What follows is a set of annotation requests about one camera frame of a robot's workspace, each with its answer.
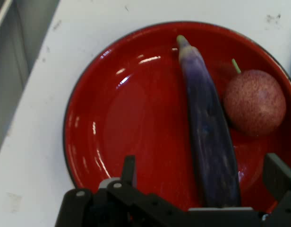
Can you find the red round plate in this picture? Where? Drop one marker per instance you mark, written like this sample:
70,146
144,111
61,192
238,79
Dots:
136,118

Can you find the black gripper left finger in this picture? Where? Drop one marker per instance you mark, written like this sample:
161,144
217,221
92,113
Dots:
136,208

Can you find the pink round toy fruit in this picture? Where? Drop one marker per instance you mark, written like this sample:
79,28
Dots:
255,104

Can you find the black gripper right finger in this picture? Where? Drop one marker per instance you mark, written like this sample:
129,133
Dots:
281,179

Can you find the purple toy eggplant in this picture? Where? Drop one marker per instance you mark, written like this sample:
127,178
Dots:
207,130

